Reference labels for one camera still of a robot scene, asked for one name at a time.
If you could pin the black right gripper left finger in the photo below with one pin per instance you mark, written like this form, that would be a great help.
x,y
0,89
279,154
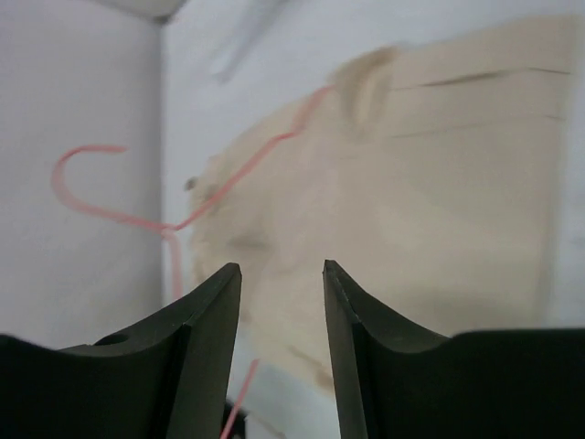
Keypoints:
x,y
165,376

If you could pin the beige cargo trousers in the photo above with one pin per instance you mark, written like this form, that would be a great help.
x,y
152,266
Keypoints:
x,y
431,175

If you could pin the pink wire hanger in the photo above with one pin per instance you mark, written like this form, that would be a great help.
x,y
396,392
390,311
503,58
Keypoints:
x,y
168,231

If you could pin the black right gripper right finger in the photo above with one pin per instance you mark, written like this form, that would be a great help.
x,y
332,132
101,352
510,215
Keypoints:
x,y
396,379

